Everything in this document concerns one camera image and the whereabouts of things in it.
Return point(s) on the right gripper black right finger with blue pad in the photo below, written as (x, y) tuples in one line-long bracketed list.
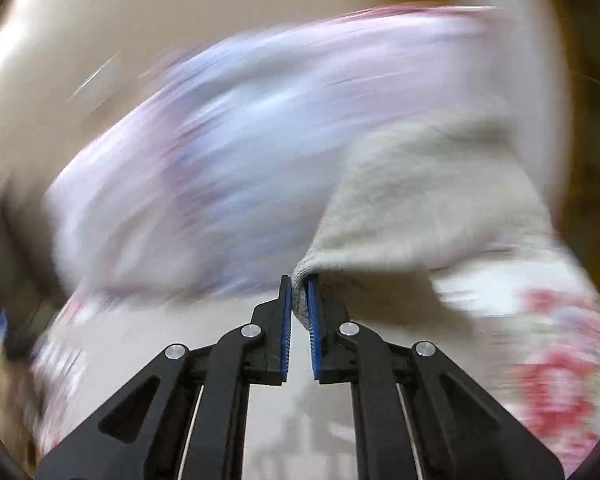
[(417, 415)]

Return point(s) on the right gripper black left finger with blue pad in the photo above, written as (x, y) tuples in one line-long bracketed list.
[(183, 415)]

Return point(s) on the beige knitted sweater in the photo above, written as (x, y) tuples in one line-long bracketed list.
[(425, 194)]

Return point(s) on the floral white bed sheet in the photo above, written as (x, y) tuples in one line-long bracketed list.
[(524, 321)]

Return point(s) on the pink lilac upper pillow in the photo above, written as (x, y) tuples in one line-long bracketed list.
[(217, 180)]

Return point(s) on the white wall switch plate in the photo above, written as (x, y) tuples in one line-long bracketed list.
[(100, 85)]

